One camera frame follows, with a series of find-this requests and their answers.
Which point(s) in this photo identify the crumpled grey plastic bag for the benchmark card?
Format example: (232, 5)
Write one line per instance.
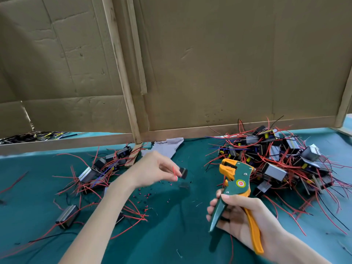
(165, 147)

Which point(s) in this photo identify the person's left hand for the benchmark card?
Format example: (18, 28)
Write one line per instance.
(148, 170)

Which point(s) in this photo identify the person's left forearm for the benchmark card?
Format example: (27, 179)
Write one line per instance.
(93, 228)

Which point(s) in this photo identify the person's right forearm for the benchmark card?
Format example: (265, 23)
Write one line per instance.
(305, 251)

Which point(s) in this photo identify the short wooden bottom rail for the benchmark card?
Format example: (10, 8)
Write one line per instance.
(55, 144)

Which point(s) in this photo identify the flat grey board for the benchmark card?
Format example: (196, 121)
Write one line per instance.
(346, 130)

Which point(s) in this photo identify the person's right hand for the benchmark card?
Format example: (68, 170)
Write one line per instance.
(250, 217)

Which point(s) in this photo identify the long wooden bottom rail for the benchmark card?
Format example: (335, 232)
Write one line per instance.
(236, 128)

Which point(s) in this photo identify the wide wooden post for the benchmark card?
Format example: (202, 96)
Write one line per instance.
(122, 63)

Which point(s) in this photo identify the thin wooden strip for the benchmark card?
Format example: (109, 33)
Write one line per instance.
(137, 44)

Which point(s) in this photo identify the creased brown cardboard panel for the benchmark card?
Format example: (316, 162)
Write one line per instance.
(55, 52)

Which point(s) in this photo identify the smooth brown cardboard panel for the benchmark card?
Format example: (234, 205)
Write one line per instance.
(247, 52)

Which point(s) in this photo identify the wooden corner post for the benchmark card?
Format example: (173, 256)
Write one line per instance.
(344, 101)

